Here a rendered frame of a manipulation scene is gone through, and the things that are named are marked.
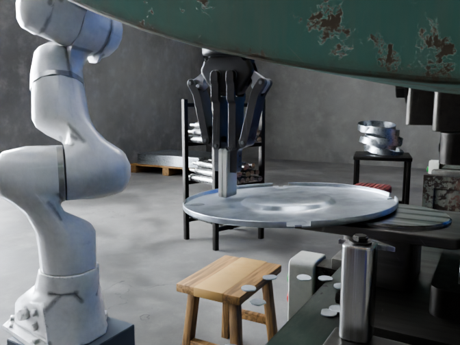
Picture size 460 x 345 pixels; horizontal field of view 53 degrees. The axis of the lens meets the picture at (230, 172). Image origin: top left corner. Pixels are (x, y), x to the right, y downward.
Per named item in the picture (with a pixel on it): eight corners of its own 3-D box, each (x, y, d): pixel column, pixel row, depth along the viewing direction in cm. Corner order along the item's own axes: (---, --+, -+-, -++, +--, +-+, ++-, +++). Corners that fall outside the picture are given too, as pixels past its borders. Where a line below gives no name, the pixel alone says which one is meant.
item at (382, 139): (350, 229, 344) (354, 121, 333) (353, 215, 387) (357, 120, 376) (408, 234, 333) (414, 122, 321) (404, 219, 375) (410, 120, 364)
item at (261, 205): (367, 184, 78) (367, 179, 78) (435, 224, 50) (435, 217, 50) (196, 189, 80) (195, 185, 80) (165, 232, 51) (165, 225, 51)
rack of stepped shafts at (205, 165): (220, 252, 291) (219, 98, 277) (178, 237, 325) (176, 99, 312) (268, 239, 319) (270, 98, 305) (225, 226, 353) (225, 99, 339)
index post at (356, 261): (337, 338, 43) (340, 237, 41) (346, 325, 45) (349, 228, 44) (367, 346, 41) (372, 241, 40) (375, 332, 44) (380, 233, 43)
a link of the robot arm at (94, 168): (31, 103, 102) (116, 103, 109) (36, 211, 93) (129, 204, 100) (29, 73, 92) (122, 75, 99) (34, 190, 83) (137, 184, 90)
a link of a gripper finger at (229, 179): (233, 147, 69) (237, 148, 69) (232, 194, 70) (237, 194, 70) (222, 149, 66) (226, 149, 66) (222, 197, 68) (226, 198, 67)
